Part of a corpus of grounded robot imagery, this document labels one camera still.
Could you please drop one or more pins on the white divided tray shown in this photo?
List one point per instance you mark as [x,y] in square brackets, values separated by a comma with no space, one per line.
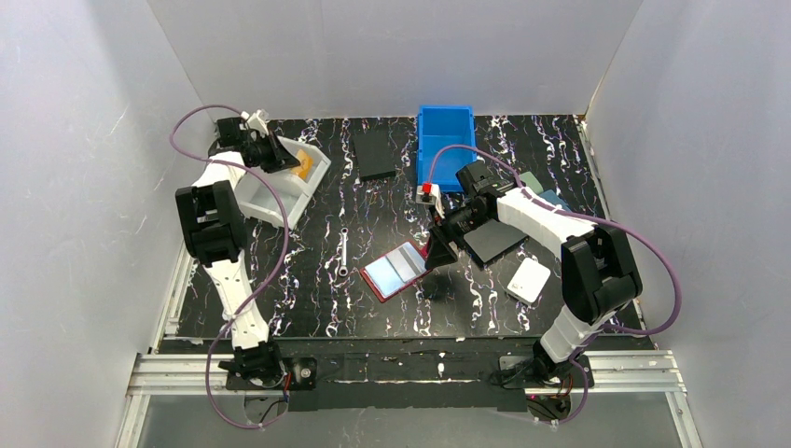
[255,199]

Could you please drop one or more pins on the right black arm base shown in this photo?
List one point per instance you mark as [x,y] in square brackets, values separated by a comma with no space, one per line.
[563,387]

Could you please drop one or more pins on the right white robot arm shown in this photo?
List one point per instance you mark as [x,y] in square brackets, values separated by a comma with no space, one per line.
[599,275]

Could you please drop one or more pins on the black notebook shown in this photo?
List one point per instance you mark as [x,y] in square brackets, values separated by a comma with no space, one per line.
[491,241]

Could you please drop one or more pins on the metal wrench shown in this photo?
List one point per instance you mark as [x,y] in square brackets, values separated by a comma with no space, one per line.
[343,268]

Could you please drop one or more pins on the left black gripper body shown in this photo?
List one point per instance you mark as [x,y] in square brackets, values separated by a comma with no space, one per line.
[271,152]

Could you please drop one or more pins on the black foam pad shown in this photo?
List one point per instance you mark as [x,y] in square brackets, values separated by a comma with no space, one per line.
[374,157]

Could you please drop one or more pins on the green card holder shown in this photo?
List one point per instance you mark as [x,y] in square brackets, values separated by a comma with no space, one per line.
[532,183]

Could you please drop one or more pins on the white card holder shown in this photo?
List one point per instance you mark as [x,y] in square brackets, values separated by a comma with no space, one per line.
[528,281]

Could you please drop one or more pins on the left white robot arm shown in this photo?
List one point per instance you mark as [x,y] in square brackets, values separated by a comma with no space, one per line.
[214,231]

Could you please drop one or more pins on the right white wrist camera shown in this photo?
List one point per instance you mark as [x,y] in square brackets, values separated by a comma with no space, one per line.
[429,194]

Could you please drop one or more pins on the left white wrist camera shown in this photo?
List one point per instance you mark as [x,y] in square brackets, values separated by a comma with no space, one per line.
[257,120]

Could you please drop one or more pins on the blue plastic bin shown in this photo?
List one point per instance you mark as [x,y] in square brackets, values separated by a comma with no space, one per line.
[440,126]

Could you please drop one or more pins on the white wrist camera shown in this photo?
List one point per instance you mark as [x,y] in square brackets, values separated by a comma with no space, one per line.
[429,194]
[257,120]

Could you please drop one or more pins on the orange credit card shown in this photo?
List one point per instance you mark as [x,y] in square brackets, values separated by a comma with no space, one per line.
[305,165]

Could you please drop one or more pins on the aluminium frame rail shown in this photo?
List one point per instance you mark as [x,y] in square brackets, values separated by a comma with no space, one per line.
[620,371]

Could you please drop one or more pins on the red card holder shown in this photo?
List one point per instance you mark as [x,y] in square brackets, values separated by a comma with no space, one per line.
[395,271]

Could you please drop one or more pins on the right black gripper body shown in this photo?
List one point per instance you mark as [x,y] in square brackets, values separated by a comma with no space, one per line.
[451,229]

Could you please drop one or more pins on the blue card holder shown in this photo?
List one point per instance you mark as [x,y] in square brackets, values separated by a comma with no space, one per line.
[550,196]

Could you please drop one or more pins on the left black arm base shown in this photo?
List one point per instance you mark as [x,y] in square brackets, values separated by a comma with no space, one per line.
[263,367]

